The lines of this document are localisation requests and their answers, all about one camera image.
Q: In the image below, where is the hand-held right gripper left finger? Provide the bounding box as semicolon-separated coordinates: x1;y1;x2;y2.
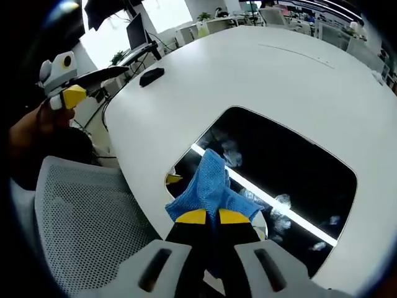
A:
102;208;215;298

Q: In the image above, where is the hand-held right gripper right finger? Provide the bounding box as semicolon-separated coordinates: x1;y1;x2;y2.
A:
216;208;311;298

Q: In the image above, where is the blue cleaning cloth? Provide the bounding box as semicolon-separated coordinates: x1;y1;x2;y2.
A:
165;148;266;280

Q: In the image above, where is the person's left hand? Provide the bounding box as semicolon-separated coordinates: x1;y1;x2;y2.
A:
37;106;76;132

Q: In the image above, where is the small green potted plant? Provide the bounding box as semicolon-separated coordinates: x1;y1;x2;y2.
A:
109;49;125;65

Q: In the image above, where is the small black case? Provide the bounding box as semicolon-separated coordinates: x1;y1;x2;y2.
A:
139;66;166;88

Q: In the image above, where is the computer monitor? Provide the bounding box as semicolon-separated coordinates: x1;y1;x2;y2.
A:
125;12;150;51

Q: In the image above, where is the grey mesh office chair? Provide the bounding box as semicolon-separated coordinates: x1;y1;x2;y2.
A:
33;155;163;298

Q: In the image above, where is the white office chair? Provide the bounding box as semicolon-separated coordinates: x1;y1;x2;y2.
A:
259;6;288;27

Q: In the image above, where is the table cable slot cover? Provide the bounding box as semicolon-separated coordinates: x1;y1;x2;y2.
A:
258;43;337;68

